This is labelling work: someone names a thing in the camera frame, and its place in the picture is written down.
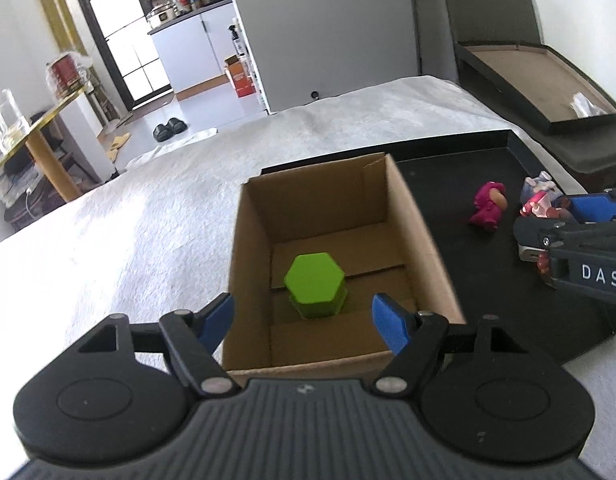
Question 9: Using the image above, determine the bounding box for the clear glass jar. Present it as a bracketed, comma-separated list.
[0, 87, 31, 153]

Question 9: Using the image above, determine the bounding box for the black shallow box lid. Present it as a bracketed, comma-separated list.
[455, 42, 616, 136]

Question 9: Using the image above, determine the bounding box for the orange cardboard box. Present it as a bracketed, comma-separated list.
[224, 55, 253, 98]

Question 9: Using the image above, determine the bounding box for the green hexagonal block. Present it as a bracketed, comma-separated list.
[284, 253, 347, 320]

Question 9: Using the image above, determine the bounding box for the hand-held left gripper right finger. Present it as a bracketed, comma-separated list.
[372, 294, 531, 401]

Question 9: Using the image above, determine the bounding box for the flat cardboard scrap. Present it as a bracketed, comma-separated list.
[98, 119, 133, 161]

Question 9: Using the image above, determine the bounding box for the black tray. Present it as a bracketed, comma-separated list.
[262, 130, 616, 366]

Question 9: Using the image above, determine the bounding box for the red canister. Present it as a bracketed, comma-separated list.
[46, 55, 78, 91]

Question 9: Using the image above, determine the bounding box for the brown cardboard box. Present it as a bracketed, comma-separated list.
[220, 152, 466, 386]

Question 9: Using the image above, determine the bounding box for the pink dinosaur figure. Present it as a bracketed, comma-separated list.
[469, 181, 509, 232]

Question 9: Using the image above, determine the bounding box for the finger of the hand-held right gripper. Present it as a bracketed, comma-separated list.
[513, 216, 569, 266]
[558, 187, 616, 225]

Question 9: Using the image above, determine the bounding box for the white kitchen cabinet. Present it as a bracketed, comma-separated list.
[148, 2, 266, 96]

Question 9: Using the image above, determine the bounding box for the dark spray bottle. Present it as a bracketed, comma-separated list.
[229, 19, 245, 56]

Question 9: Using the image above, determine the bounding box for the wooden table with gold top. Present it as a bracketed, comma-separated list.
[0, 85, 88, 201]

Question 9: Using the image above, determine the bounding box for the white crumpled tissue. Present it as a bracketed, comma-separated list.
[570, 92, 609, 118]

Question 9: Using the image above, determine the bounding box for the dark chair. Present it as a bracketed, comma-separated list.
[40, 125, 102, 186]

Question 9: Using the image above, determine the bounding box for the white low cabinet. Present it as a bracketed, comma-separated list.
[68, 82, 111, 128]

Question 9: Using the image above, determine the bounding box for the black framed glass door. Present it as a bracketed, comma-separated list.
[70, 0, 173, 111]

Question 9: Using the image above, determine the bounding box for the small pink white toy figure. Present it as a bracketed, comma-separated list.
[519, 171, 571, 221]

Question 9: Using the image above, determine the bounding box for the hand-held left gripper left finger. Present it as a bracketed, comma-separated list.
[75, 294, 241, 401]

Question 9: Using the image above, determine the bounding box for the stack of white papers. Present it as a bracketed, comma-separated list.
[0, 170, 43, 213]

